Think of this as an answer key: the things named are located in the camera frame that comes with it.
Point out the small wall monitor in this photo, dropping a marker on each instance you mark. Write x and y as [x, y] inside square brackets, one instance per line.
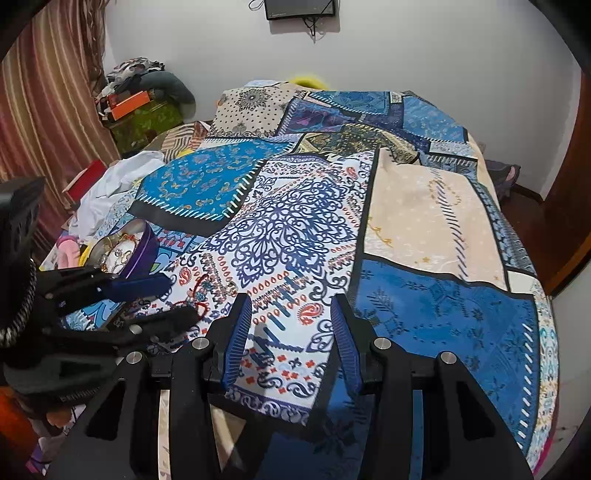
[286, 9]

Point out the striped orange brown cloth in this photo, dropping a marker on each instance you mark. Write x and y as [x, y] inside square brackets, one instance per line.
[183, 139]

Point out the patchwork patterned bedspread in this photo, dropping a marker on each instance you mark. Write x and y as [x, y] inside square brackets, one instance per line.
[297, 195]

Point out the striped brown curtain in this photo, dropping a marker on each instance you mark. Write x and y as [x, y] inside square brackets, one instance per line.
[49, 123]

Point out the heart-shaped purple jewelry tin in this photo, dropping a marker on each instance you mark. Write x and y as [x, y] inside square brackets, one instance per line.
[127, 253]

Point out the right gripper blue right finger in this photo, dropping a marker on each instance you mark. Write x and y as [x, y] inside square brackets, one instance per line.
[344, 328]

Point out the red and white box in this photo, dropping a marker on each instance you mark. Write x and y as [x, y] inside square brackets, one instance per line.
[84, 181]

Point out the orange box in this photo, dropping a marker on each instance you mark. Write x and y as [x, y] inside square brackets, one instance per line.
[130, 104]

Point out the wooden wardrobe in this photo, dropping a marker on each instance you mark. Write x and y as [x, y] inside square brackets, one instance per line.
[567, 206]

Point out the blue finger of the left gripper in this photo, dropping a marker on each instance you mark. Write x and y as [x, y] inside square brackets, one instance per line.
[127, 290]
[160, 326]

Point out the pile of clothes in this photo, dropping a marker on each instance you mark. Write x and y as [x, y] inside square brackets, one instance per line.
[141, 74]

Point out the white crumpled cloth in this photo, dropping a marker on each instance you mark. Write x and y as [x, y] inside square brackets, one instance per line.
[117, 180]

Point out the green patterned covered cabinet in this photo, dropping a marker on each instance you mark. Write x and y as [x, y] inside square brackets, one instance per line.
[137, 129]

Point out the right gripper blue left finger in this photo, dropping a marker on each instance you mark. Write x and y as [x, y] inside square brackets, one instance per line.
[240, 319]

